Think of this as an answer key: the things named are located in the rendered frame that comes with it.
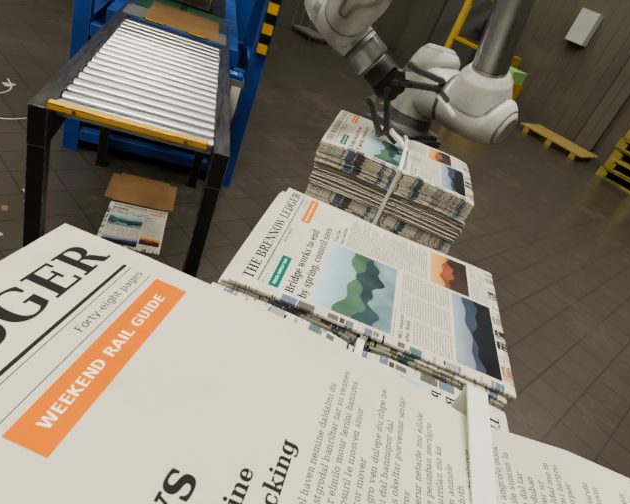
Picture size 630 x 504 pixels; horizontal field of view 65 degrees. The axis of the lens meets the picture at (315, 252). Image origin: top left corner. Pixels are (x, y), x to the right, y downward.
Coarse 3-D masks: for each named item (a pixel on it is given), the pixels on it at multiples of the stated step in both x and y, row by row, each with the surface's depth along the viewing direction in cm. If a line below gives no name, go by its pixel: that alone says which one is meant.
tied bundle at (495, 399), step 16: (272, 208) 76; (240, 256) 63; (224, 272) 60; (240, 288) 58; (272, 304) 58; (320, 320) 58; (352, 336) 58; (384, 352) 58; (400, 352) 58; (416, 368) 58; (432, 368) 58; (448, 384) 58; (464, 384) 58; (496, 400) 58
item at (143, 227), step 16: (112, 208) 243; (128, 208) 247; (144, 208) 252; (112, 224) 232; (128, 224) 237; (144, 224) 241; (160, 224) 245; (112, 240) 223; (128, 240) 227; (144, 240) 231; (160, 240) 235
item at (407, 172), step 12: (396, 144) 126; (408, 144) 130; (396, 156) 117; (408, 156) 121; (396, 168) 111; (408, 168) 113; (384, 180) 112; (408, 180) 111; (384, 192) 114; (396, 192) 113; (372, 204) 115; (396, 204) 114; (372, 216) 117; (384, 216) 117; (384, 228) 118
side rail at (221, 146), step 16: (224, 48) 250; (224, 64) 226; (224, 80) 206; (224, 96) 190; (224, 112) 176; (224, 128) 164; (224, 144) 153; (208, 160) 160; (224, 160) 148; (208, 176) 151; (224, 176) 152
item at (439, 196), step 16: (416, 144) 132; (416, 160) 120; (432, 160) 125; (448, 160) 129; (416, 176) 110; (432, 176) 115; (448, 176) 119; (464, 176) 123; (416, 192) 112; (432, 192) 111; (448, 192) 110; (464, 192) 114; (400, 208) 114; (416, 208) 114; (432, 208) 112; (448, 208) 112; (464, 208) 111; (400, 224) 117; (416, 224) 115; (432, 224) 115; (448, 224) 114; (416, 240) 118; (432, 240) 117; (448, 240) 116
